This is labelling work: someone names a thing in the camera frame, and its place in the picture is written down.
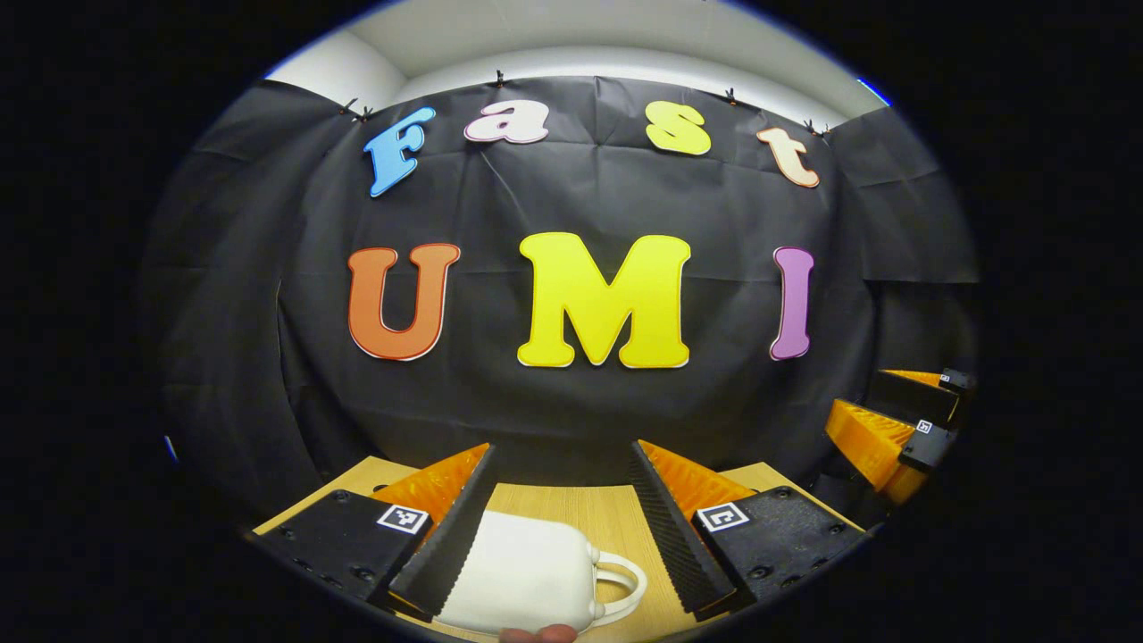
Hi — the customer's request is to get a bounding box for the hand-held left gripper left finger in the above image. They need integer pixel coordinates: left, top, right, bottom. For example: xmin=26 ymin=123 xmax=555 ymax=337
xmin=248 ymin=442 xmax=497 ymax=623

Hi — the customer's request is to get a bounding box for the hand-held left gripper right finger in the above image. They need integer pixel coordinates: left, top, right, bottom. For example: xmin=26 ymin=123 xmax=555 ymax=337
xmin=628 ymin=438 xmax=872 ymax=622

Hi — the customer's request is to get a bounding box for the white suitcase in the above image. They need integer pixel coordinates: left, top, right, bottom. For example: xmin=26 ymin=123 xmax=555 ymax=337
xmin=436 ymin=509 xmax=648 ymax=637

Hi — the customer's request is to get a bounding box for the black backdrop cloth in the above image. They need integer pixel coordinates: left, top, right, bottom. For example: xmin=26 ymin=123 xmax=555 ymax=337
xmin=138 ymin=76 xmax=983 ymax=510

